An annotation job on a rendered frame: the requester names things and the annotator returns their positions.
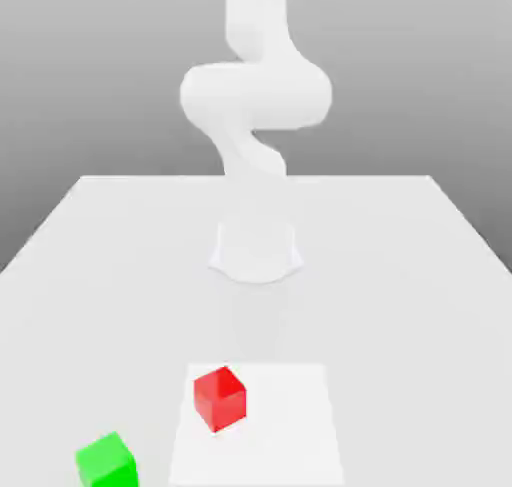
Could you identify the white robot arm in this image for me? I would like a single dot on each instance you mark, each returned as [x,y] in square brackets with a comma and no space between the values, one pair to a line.
[256,95]

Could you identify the small red cube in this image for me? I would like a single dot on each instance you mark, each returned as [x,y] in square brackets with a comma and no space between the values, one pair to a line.
[220,399]

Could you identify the small green cube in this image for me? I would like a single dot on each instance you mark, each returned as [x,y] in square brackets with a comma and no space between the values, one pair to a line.
[107,462]

